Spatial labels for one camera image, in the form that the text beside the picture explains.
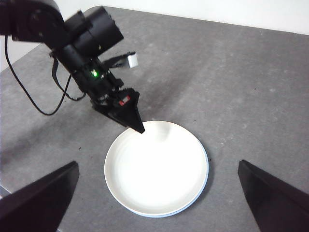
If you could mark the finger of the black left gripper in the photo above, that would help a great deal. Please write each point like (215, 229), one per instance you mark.
(109, 113)
(131, 113)

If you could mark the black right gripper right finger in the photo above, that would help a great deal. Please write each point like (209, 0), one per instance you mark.
(280, 207)

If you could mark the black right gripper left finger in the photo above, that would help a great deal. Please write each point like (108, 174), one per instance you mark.
(36, 207)

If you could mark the white round plate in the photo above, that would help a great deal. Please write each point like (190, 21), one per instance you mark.
(157, 169)

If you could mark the blue round plate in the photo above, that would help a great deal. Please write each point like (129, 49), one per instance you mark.
(159, 216)

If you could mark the pale grey left camera box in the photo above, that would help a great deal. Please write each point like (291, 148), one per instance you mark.
(132, 61)

